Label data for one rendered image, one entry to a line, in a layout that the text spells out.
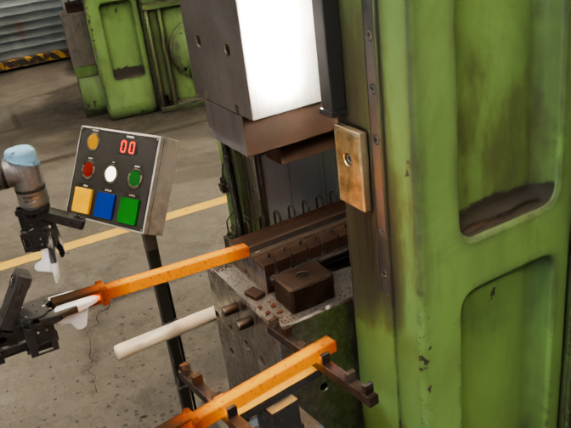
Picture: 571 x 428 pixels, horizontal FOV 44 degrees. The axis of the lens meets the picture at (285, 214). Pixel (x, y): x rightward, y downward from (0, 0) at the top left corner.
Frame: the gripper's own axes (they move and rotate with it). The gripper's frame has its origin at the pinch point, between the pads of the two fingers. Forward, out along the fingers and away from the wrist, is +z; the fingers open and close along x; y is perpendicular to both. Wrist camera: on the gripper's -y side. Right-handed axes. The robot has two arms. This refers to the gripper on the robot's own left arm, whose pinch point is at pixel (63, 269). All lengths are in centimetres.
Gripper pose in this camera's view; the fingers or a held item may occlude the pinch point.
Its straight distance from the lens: 200.7
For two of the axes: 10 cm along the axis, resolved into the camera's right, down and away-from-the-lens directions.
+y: -9.8, 1.8, -1.2
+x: 1.9, 4.1, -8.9
